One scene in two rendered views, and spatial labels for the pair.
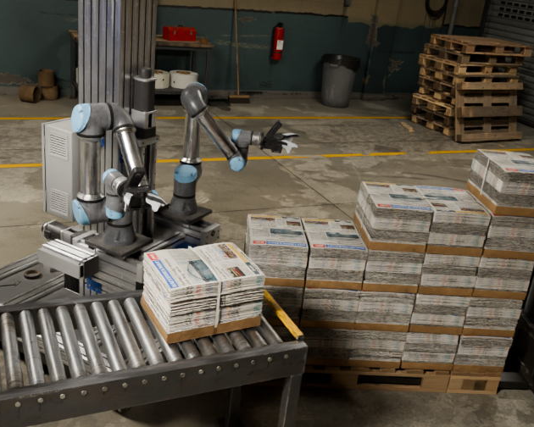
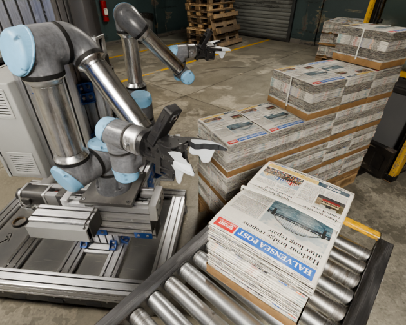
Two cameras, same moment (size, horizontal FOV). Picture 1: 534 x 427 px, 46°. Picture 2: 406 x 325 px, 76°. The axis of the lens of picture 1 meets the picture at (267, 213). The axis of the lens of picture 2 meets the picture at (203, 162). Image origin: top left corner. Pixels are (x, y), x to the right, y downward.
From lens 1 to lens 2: 1.88 m
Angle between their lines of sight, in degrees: 23
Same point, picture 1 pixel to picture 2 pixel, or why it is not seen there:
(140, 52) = not seen: outside the picture
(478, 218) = (370, 75)
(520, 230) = (388, 77)
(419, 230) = (337, 95)
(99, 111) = (47, 34)
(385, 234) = (317, 106)
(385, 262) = (314, 126)
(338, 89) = not seen: hidden behind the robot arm
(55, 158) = not seen: outside the picture
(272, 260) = (244, 153)
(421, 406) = not seen: hidden behind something
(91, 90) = (11, 19)
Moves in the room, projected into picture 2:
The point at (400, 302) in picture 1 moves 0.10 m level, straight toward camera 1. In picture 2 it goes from (319, 151) to (327, 158)
